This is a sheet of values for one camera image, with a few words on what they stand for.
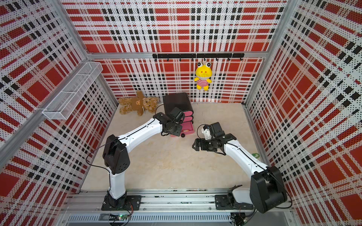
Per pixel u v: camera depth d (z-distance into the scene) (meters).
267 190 0.41
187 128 1.00
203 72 0.91
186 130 0.98
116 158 0.48
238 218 0.69
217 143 0.60
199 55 0.89
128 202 0.73
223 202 0.74
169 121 0.63
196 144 0.75
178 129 0.80
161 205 0.73
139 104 1.11
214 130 0.67
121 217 0.69
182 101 1.22
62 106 0.70
